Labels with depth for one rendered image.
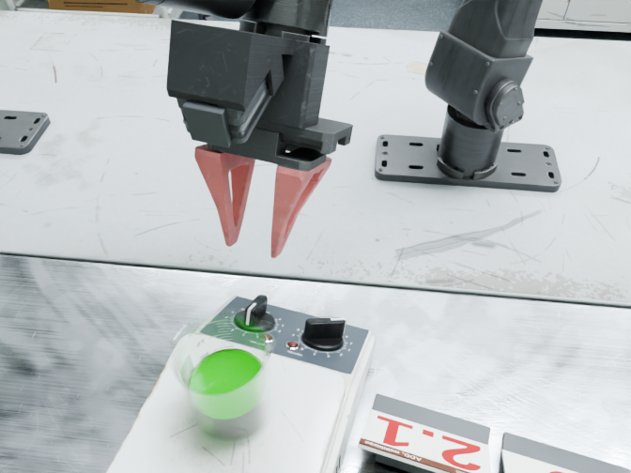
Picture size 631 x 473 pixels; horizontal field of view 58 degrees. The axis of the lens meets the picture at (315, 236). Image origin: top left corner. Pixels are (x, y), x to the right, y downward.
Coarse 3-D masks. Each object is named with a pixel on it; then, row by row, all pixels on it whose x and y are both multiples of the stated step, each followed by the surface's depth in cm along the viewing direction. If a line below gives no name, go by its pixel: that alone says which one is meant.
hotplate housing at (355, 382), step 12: (228, 300) 49; (372, 336) 47; (372, 348) 45; (360, 360) 42; (336, 372) 40; (360, 372) 41; (348, 384) 39; (360, 384) 41; (348, 396) 39; (360, 396) 44; (348, 408) 38; (348, 420) 38; (336, 432) 37; (348, 432) 41; (336, 444) 37; (336, 456) 36; (324, 468) 35; (336, 468) 37
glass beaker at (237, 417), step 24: (216, 312) 32; (240, 312) 32; (192, 336) 32; (216, 336) 34; (240, 336) 34; (264, 336) 32; (192, 360) 34; (264, 360) 30; (264, 384) 32; (192, 408) 32; (216, 408) 30; (240, 408) 31; (264, 408) 33; (216, 432) 33; (240, 432) 33
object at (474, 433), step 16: (384, 400) 45; (400, 416) 44; (416, 416) 44; (432, 416) 44; (448, 416) 44; (448, 432) 43; (464, 432) 43; (480, 432) 43; (368, 448) 39; (400, 464) 41; (416, 464) 38
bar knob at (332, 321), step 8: (312, 320) 43; (320, 320) 43; (328, 320) 43; (336, 320) 43; (344, 320) 44; (304, 328) 43; (312, 328) 43; (320, 328) 43; (328, 328) 43; (336, 328) 43; (344, 328) 44; (304, 336) 43; (312, 336) 43; (320, 336) 43; (328, 336) 43; (336, 336) 44; (312, 344) 42; (320, 344) 42; (328, 344) 43; (336, 344) 43
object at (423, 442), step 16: (384, 416) 44; (368, 432) 41; (384, 432) 41; (400, 432) 42; (416, 432) 42; (432, 432) 43; (400, 448) 39; (416, 448) 40; (432, 448) 40; (448, 448) 41; (464, 448) 41; (480, 448) 42; (448, 464) 39; (464, 464) 39; (480, 464) 40
